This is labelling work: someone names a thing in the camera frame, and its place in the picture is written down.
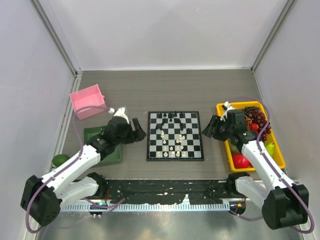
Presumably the red apple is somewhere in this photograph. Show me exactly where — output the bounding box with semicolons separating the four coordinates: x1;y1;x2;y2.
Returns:
232;153;251;169

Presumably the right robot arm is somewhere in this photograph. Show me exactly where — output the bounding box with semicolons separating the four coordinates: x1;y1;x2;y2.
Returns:
202;109;311;230

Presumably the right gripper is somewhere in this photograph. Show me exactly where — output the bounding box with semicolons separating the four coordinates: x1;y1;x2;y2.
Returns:
201;114;234;142

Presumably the yellow plastic bin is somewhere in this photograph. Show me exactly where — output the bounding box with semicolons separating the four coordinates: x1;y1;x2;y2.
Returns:
224;101;286;172

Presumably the pink plastic box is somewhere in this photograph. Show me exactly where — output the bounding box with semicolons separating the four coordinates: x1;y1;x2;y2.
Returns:
69;84;107;120

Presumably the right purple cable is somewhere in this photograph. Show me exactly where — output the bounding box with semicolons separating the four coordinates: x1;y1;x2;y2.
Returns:
228;96;315;235

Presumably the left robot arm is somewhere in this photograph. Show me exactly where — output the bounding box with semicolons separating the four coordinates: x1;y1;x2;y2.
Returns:
20;116;147;227

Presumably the black white chessboard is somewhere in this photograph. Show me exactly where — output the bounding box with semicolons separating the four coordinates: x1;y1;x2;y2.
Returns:
146;111;205;162

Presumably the aluminium frame rail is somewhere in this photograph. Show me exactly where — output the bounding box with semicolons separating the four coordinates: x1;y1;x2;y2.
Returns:
29;0;83;77

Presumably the green plastic tray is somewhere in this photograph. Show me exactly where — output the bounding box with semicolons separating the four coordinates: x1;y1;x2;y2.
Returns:
83;125;123;169

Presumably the green pear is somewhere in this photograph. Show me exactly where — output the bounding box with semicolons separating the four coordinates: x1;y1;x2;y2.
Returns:
264;142;275;157

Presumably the green lime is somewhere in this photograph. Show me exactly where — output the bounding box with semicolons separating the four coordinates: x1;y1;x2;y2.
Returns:
51;154;70;168

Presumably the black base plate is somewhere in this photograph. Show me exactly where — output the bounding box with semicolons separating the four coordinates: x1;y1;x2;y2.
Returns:
89;179;244;205

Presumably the purple grape bunch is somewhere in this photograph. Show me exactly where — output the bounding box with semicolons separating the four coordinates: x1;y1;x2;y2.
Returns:
242;106;271;143

